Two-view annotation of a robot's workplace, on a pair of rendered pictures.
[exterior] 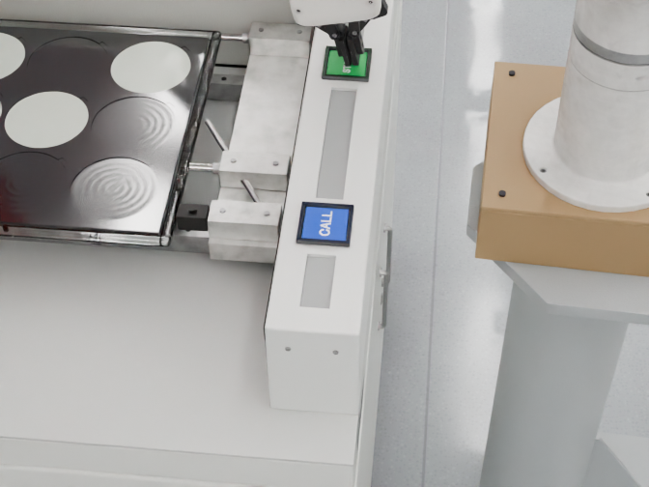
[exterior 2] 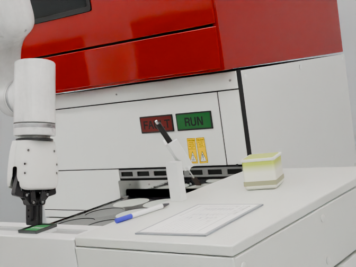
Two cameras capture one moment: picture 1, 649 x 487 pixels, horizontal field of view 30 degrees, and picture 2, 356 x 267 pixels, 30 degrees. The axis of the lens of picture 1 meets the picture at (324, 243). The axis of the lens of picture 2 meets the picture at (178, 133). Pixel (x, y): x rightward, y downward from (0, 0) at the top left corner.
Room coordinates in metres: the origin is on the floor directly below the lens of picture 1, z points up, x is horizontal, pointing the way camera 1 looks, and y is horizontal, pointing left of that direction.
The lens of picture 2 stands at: (2.07, -1.00, 1.24)
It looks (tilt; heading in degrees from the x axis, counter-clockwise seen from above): 5 degrees down; 121
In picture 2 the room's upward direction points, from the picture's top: 8 degrees counter-clockwise
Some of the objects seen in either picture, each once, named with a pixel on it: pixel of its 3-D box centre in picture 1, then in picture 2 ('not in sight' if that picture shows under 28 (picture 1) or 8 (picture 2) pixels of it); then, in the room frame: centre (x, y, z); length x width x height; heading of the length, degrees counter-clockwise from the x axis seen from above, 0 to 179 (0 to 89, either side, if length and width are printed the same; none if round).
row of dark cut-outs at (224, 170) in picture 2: not in sight; (178, 172); (1.11, 0.55, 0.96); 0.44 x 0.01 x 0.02; 174
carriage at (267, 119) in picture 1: (265, 143); not in sight; (1.09, 0.07, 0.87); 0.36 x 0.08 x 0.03; 174
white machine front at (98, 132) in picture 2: not in sight; (129, 152); (0.93, 0.58, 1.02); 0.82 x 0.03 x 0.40; 174
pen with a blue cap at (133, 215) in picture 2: not in sight; (143, 212); (1.32, 0.07, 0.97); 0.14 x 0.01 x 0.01; 74
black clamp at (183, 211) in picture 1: (193, 215); not in sight; (0.94, 0.15, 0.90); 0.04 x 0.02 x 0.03; 84
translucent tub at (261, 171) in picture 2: not in sight; (263, 170); (1.48, 0.30, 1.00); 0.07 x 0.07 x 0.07; 9
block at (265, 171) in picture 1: (255, 170); not in sight; (1.01, 0.08, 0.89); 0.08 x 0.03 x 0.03; 84
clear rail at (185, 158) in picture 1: (192, 129); not in sight; (1.08, 0.16, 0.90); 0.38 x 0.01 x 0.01; 174
